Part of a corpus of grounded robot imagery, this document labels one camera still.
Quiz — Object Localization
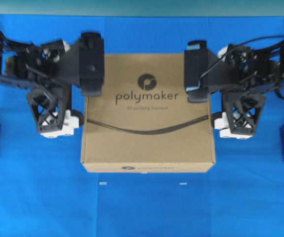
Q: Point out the brown polymaker cardboard box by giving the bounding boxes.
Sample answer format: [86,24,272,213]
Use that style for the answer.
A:
[81,53,216,173]

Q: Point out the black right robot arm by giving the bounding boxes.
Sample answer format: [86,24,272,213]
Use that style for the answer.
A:
[184,39,284,139]

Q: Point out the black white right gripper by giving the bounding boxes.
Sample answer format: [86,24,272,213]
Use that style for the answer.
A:
[184,40,280,139]

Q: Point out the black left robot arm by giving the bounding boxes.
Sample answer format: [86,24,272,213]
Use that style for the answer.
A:
[0,30,105,138]

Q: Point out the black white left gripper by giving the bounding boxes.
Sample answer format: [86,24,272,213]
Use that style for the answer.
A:
[15,32,105,138]

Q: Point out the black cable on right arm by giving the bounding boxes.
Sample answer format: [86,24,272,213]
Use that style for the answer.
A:
[198,36,284,82]

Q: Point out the blue table cloth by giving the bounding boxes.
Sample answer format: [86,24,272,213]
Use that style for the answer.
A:
[0,15,284,237]

